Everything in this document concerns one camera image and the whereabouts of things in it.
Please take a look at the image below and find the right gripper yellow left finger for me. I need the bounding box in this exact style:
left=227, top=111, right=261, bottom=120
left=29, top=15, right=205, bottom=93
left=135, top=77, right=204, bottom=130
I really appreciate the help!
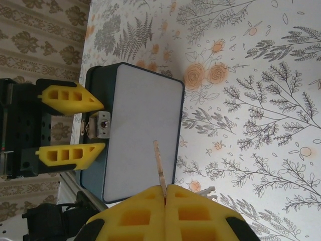
left=75, top=184, right=167, bottom=241

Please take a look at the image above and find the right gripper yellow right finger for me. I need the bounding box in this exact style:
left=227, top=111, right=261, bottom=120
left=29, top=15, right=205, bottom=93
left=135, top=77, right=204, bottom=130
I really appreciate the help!
left=165, top=184, right=259, bottom=241

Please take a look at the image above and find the thin wooden stick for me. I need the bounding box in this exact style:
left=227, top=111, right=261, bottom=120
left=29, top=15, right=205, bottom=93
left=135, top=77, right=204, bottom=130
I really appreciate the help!
left=153, top=140, right=168, bottom=199

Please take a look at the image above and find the starry night tin box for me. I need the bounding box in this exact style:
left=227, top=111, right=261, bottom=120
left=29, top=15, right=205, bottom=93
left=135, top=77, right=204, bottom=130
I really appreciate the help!
left=79, top=62, right=186, bottom=204

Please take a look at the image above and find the aluminium table side rail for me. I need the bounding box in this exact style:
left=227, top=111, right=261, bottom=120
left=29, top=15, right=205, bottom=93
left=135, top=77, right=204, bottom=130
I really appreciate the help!
left=58, top=173, right=108, bottom=210

